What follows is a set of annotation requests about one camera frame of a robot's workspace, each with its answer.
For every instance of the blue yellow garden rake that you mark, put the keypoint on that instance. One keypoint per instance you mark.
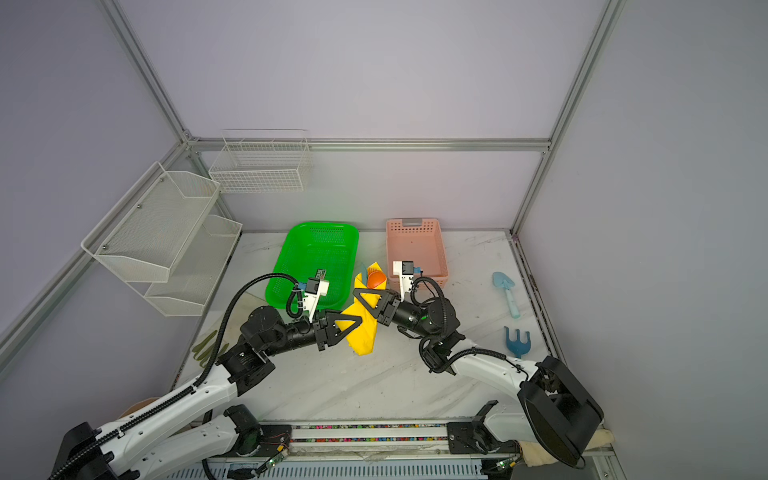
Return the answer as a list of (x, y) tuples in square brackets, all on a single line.
[(518, 342)]

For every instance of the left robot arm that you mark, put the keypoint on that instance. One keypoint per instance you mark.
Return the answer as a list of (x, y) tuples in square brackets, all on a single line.
[(200, 419)]

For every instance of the light blue garden trowel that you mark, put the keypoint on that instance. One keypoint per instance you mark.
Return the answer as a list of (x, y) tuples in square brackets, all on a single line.
[(501, 281)]

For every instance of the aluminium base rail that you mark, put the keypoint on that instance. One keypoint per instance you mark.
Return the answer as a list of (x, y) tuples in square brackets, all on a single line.
[(377, 440)]

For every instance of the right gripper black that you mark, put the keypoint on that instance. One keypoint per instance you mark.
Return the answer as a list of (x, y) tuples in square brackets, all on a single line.
[(388, 309)]

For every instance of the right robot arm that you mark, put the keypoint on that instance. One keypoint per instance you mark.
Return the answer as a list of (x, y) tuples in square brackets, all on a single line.
[(559, 414)]

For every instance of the paper bag with greens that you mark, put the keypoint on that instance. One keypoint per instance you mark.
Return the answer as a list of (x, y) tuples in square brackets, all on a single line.
[(133, 409)]

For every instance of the white mesh two-tier shelf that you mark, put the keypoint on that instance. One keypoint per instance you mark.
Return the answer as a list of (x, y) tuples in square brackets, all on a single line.
[(164, 241)]

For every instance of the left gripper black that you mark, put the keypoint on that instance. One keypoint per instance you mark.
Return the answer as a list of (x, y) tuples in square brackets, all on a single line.
[(325, 330)]

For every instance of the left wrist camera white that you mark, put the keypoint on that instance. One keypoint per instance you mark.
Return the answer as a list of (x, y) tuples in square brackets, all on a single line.
[(312, 291)]

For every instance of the green plastic basket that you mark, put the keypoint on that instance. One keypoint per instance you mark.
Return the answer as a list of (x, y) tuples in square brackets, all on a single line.
[(313, 246)]

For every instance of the white wire basket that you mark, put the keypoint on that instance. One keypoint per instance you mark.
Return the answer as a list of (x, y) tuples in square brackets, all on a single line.
[(263, 161)]

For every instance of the pink plastic basket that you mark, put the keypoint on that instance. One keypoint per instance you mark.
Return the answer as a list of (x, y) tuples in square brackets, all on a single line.
[(420, 241)]

